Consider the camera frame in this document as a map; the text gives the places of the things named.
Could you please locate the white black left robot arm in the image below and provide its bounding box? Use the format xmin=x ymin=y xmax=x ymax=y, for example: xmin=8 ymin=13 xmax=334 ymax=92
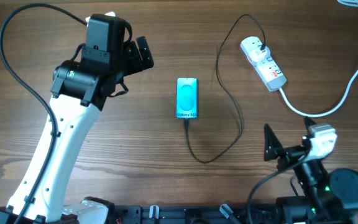
xmin=0 ymin=12 xmax=154 ymax=223

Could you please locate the white USB charger plug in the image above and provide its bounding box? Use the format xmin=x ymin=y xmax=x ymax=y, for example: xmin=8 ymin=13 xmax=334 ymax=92
xmin=248 ymin=47 xmax=270 ymax=64

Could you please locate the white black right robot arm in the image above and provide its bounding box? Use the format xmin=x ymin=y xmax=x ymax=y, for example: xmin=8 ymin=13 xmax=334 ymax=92
xmin=264 ymin=118 xmax=358 ymax=223

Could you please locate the white grey power strip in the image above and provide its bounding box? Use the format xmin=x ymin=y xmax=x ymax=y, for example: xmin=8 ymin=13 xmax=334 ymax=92
xmin=240 ymin=36 xmax=287 ymax=91

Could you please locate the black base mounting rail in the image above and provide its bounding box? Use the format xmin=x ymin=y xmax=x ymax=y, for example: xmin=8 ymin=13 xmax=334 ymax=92
xmin=106 ymin=204 xmax=283 ymax=224

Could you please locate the black USB charging cable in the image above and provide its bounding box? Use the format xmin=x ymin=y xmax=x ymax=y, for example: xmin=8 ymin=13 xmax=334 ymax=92
xmin=183 ymin=13 xmax=267 ymax=164

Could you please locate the blue screen Galaxy smartphone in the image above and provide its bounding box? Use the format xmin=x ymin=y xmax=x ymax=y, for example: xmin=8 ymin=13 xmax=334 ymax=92
xmin=175 ymin=78 xmax=198 ymax=119

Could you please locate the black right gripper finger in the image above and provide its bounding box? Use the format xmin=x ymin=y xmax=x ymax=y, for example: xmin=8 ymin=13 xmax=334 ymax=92
xmin=264 ymin=124 xmax=285 ymax=161
xmin=304 ymin=116 xmax=316 ymax=128

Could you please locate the white power strip cord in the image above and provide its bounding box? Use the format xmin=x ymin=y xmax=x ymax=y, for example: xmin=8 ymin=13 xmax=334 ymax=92
xmin=278 ymin=0 xmax=358 ymax=118

